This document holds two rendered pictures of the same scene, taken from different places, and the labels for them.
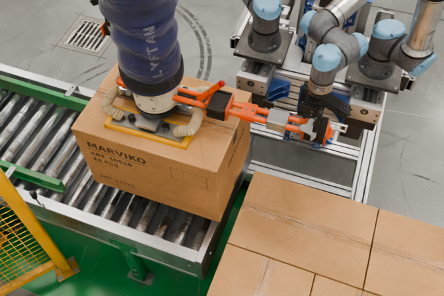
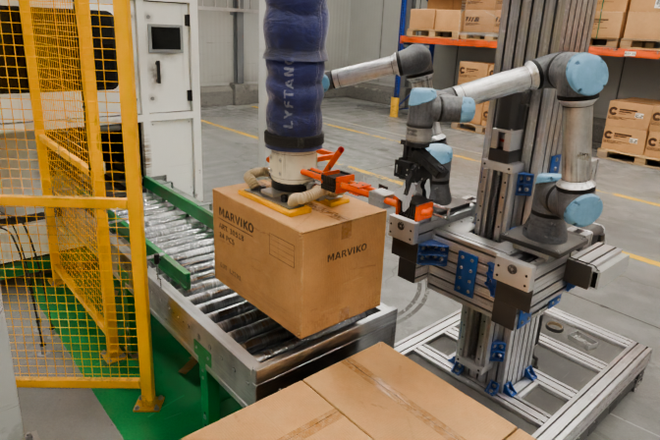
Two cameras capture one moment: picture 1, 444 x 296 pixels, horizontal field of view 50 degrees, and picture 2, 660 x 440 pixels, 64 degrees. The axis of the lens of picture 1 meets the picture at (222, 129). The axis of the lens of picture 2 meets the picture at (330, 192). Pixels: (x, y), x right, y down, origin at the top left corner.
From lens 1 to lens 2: 123 cm
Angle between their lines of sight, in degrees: 42
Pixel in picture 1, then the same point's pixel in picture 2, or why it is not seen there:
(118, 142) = (239, 201)
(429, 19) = (573, 132)
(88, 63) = not seen: hidden behind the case
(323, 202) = (444, 393)
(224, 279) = (272, 406)
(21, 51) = not seen: hidden behind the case
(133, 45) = (275, 85)
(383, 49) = (542, 195)
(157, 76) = (287, 127)
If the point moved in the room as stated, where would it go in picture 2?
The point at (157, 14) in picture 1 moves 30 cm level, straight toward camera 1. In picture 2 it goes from (298, 55) to (258, 59)
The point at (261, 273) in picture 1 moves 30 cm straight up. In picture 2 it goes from (317, 418) to (321, 335)
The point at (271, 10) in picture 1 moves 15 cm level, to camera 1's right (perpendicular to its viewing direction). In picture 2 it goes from (437, 152) to (474, 157)
